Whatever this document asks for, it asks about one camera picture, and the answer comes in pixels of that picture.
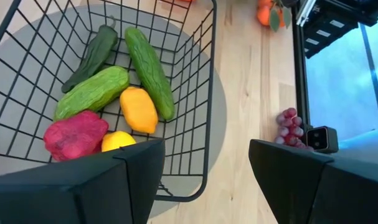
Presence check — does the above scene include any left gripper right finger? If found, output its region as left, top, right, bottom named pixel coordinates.
left=248, top=138, right=378, bottom=224

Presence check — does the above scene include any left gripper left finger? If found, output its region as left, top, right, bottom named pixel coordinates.
left=0, top=138, right=166, bottom=224

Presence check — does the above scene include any yellow lemon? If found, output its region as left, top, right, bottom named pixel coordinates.
left=100, top=130, right=137, bottom=153

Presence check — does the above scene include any red strawberry cube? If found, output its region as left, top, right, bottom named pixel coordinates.
left=43, top=110, right=110, bottom=162

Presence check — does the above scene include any yellow mango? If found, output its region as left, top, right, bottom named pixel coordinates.
left=119, top=86, right=159, bottom=134

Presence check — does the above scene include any light green bumpy gourd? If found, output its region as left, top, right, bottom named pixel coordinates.
left=53, top=65, right=131, bottom=122

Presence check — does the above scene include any black wire basket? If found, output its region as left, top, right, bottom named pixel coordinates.
left=0, top=0, right=217, bottom=202

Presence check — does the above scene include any dark green cucumber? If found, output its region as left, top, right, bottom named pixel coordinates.
left=124, top=26, right=176, bottom=121

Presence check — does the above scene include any dark green pepper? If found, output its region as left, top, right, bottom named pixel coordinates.
left=60, top=15, right=120, bottom=94

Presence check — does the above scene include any oranges cluster with leaves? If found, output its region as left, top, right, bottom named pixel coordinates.
left=256, top=0, right=293, bottom=33

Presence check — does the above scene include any purple-red grapes bunch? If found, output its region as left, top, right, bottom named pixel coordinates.
left=275, top=107, right=316, bottom=152

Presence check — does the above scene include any grey round mat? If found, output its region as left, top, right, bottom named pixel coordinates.
left=0, top=2, right=229, bottom=218

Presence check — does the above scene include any small black table camera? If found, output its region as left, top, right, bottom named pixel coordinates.
left=305, top=125, right=339, bottom=154

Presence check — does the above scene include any black aluminium table frame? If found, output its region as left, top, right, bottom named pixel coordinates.
left=291, top=0, right=378, bottom=131

